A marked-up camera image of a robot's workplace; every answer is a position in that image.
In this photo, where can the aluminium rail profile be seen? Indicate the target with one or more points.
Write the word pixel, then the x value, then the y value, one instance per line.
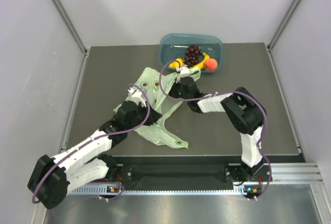
pixel 296 174

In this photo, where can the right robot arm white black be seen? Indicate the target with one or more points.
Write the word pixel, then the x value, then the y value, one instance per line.
pixel 243 112

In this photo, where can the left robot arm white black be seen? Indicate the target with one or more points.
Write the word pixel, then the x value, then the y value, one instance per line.
pixel 53 178

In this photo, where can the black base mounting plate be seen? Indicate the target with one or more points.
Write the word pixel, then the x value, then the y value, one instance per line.
pixel 161 173

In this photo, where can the left aluminium frame post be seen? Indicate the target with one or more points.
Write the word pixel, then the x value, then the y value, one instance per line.
pixel 68 23

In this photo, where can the yellow banana fruit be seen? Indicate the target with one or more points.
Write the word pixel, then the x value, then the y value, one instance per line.
pixel 201 64

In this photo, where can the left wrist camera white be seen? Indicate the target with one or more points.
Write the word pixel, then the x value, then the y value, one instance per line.
pixel 137 95

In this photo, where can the aluminium frame post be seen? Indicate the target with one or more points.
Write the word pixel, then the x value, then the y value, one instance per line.
pixel 283 24
pixel 68 23

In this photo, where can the dark red grape bunch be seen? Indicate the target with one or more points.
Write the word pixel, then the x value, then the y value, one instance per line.
pixel 192 55

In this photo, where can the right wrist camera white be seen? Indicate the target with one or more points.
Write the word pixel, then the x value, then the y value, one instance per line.
pixel 183 71

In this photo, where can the yellow lemon fruit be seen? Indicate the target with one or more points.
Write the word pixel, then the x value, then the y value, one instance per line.
pixel 176 63

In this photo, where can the right aluminium frame post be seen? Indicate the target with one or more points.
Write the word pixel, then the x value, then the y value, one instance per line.
pixel 283 24

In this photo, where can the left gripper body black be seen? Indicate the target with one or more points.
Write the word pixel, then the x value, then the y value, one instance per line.
pixel 141 114

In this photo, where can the teal plastic container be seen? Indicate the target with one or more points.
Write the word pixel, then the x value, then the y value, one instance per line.
pixel 203 51

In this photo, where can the light green plastic bag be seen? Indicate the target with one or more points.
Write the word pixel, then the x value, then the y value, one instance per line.
pixel 157 133

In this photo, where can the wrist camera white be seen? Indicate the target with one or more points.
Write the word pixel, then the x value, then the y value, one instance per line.
pixel 137 95
pixel 183 71

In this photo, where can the orange peach fruit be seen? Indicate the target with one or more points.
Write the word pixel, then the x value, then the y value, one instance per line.
pixel 210 64

